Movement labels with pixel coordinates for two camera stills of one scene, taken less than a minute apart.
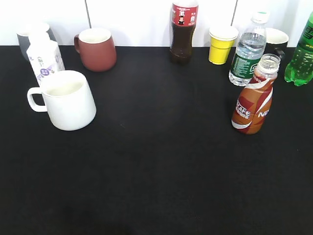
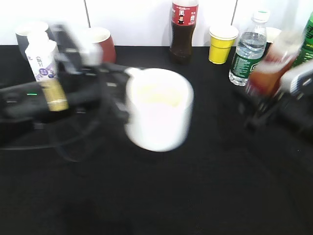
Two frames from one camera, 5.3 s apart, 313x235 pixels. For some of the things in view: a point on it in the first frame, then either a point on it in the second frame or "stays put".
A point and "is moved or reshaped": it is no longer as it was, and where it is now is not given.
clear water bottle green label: [251, 43] stays put
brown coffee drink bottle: [254, 107] is moved or reshaped
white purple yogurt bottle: [43, 51] stays put
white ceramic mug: [68, 99] → [160, 109]
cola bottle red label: [184, 17] stays put
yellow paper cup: [222, 39] stays put
